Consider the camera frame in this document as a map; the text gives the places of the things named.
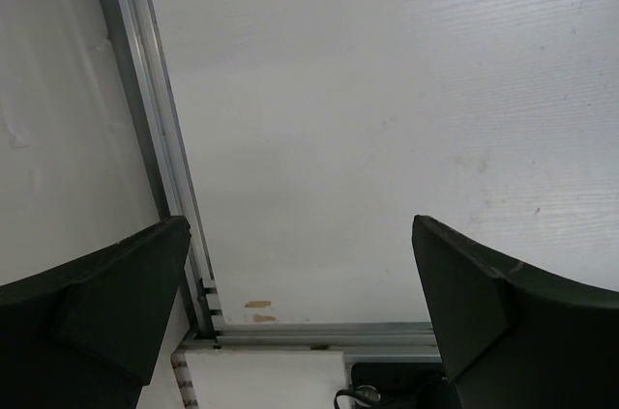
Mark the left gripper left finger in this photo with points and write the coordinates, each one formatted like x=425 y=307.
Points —
x=88 y=333

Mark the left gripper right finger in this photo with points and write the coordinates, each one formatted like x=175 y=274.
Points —
x=511 y=335

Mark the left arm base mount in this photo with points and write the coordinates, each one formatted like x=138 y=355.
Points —
x=398 y=385

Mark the aluminium rail side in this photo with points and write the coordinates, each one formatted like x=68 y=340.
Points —
x=137 y=46

